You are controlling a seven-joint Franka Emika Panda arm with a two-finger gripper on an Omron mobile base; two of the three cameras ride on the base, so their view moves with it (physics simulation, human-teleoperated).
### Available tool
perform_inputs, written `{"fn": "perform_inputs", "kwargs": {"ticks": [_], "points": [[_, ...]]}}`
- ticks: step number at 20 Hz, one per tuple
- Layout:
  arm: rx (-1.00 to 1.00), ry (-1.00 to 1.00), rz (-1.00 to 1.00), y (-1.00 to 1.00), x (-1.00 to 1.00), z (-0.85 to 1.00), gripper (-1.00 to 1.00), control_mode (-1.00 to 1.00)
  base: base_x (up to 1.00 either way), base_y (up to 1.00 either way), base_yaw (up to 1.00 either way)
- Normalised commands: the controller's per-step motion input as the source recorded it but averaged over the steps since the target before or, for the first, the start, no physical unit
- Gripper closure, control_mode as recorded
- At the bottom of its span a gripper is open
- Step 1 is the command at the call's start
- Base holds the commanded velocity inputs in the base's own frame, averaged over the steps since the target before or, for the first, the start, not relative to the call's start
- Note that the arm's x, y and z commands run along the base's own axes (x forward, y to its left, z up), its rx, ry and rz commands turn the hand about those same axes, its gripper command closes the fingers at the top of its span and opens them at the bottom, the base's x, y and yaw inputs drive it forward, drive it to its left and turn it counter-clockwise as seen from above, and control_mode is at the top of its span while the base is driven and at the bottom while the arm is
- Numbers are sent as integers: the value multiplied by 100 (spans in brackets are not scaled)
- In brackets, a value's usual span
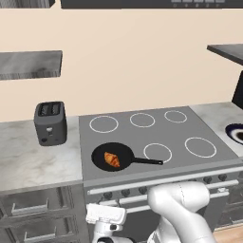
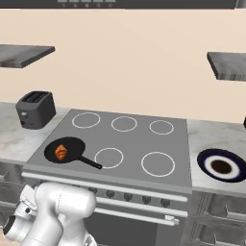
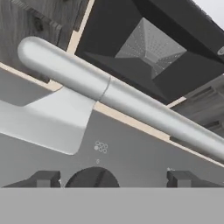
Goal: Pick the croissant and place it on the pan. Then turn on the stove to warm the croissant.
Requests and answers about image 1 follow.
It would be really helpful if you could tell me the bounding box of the dark grey toaster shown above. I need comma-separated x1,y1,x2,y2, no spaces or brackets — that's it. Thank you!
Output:
33,101,68,147

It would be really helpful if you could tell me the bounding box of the grey wall cabinet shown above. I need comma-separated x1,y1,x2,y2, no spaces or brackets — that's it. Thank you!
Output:
0,0,56,9

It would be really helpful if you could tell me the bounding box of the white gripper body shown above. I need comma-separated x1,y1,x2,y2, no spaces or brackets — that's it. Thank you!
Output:
85,203,128,225

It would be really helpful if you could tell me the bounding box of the white and blue bowl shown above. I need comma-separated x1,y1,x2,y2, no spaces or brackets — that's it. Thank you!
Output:
224,122,243,145

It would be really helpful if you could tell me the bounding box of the grey drawer front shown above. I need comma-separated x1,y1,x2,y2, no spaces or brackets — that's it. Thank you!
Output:
0,216,88,243
0,185,84,220

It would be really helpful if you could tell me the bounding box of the black slanted appliance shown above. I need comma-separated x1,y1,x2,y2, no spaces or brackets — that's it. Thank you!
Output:
231,70,243,110

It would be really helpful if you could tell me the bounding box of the grey wall shelf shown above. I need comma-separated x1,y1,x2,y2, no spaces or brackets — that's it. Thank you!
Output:
206,44,243,66
0,49,64,81

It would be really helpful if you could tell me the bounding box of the black frying pan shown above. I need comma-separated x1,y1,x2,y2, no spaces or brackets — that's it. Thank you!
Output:
90,141,164,173

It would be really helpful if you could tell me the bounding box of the grey stove with hob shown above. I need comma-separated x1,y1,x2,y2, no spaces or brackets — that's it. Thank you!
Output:
78,105,243,243

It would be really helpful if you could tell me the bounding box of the silver oven door handle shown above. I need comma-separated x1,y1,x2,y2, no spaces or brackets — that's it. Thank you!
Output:
100,179,240,207

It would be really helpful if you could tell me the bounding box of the silver drawer handle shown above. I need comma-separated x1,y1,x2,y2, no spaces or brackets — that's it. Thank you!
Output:
23,225,58,243
10,198,50,216

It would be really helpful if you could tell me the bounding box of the dark range hood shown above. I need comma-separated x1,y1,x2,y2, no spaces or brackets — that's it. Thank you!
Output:
60,0,243,9

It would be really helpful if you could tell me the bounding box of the golden brown croissant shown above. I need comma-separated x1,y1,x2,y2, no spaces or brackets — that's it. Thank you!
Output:
103,151,122,169

